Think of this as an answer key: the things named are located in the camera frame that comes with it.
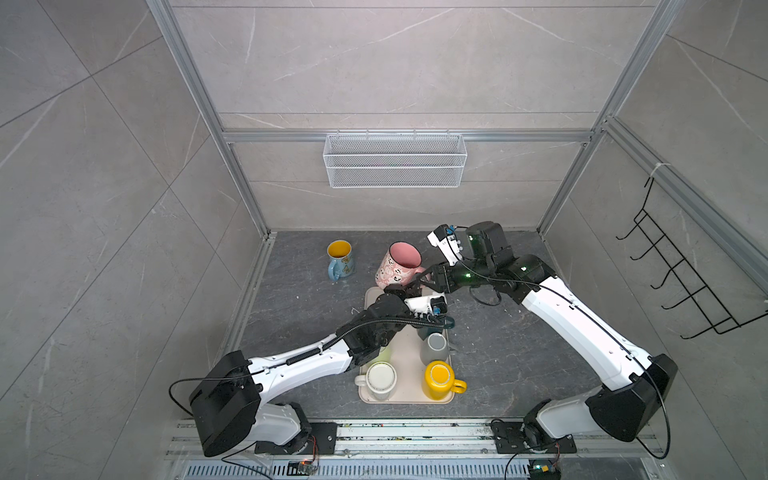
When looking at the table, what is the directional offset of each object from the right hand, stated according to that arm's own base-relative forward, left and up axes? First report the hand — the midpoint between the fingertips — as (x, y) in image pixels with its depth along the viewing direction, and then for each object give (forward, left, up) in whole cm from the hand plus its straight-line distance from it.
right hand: (422, 275), depth 72 cm
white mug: (-18, +11, -21) cm, 30 cm away
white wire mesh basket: (+47, +5, +2) cm, 48 cm away
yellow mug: (-19, -4, -19) cm, 28 cm away
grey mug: (-11, -4, -19) cm, 22 cm away
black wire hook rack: (-15, -59, +4) cm, 61 cm away
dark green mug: (-3, -3, -26) cm, 27 cm away
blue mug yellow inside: (+20, +24, -18) cm, 36 cm away
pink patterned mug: (+2, +5, +3) cm, 6 cm away
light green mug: (-13, +10, -19) cm, 25 cm away
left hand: (+2, +2, -2) cm, 3 cm away
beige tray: (-8, +5, -28) cm, 30 cm away
